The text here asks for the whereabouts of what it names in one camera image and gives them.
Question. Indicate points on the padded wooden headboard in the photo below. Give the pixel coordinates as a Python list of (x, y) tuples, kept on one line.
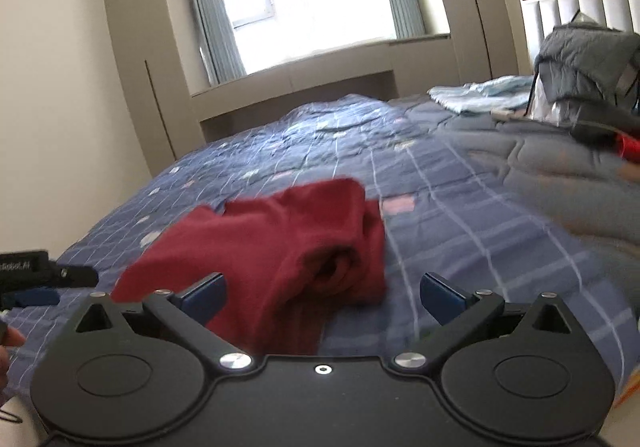
[(560, 2)]

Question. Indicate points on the clear plastic bag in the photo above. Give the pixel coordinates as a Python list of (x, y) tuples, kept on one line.
[(550, 109)]

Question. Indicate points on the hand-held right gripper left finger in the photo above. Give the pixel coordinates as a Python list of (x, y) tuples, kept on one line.
[(205, 299)]

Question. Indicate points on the red sweater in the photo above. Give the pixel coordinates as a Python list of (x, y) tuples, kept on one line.
[(310, 237)]

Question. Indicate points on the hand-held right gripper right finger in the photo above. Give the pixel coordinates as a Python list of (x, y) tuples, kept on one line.
[(440, 299)]

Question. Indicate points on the light blue patterned cloth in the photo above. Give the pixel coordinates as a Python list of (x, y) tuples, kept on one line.
[(480, 94)]

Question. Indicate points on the blue checked quilt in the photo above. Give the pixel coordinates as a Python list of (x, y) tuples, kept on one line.
[(310, 142)]

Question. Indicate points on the small white object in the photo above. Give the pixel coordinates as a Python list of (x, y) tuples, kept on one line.
[(505, 114)]

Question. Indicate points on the grey padded jacket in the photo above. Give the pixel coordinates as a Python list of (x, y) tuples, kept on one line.
[(585, 57)]

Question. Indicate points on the grey quilted blanket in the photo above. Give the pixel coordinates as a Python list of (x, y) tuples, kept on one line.
[(540, 167)]

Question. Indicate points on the beige wardrobe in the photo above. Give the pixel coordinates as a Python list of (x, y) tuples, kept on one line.
[(140, 52), (470, 2)]

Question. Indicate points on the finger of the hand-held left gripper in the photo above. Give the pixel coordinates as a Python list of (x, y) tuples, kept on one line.
[(35, 297)]

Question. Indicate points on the black and red bag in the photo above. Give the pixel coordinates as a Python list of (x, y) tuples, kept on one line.
[(605, 124)]

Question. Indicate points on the beige window seat cabinet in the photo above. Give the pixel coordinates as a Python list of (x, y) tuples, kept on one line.
[(300, 82)]

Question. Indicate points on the person's left hand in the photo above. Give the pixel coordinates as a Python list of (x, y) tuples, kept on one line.
[(10, 339)]

